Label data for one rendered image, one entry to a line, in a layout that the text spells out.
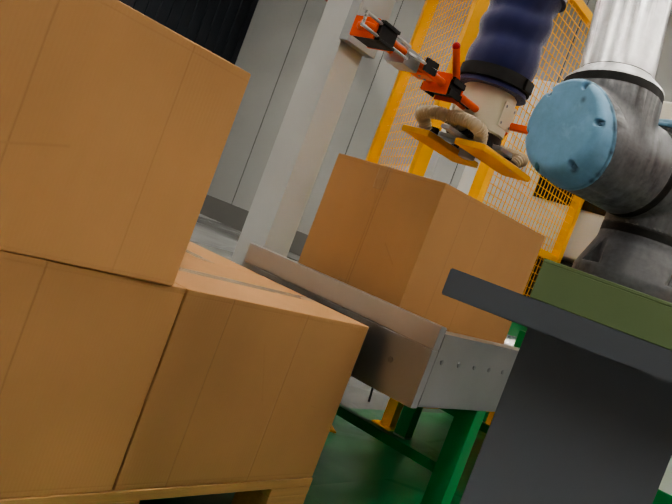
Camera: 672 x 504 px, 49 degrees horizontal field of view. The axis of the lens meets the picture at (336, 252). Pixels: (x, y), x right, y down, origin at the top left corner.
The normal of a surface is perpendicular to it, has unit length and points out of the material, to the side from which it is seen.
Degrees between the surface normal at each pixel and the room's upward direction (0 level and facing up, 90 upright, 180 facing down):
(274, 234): 90
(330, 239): 90
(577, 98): 94
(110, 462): 90
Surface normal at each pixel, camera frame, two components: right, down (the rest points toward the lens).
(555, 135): -0.83, -0.22
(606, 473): -0.27, -0.07
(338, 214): -0.63, -0.22
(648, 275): -0.04, -0.37
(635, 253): -0.27, -0.46
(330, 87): 0.72, 0.29
